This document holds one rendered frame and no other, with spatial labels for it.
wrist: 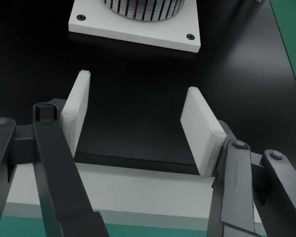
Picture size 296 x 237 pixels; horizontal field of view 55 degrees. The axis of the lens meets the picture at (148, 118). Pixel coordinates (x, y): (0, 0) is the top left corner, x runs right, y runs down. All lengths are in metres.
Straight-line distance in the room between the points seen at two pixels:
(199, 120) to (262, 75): 0.20
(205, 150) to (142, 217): 0.13
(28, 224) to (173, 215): 0.80
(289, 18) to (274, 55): 0.14
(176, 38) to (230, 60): 0.07
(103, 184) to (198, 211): 0.09
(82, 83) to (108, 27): 0.16
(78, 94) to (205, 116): 0.08
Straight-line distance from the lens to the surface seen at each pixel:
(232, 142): 0.16
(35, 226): 1.03
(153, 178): 0.27
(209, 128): 0.16
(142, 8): 0.33
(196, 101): 0.19
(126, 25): 0.34
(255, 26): 0.43
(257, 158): 0.16
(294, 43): 0.49
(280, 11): 0.53
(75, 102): 0.16
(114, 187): 0.26
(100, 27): 0.33
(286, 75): 0.39
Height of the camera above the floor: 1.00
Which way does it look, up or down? 56 degrees down
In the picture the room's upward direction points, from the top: 20 degrees clockwise
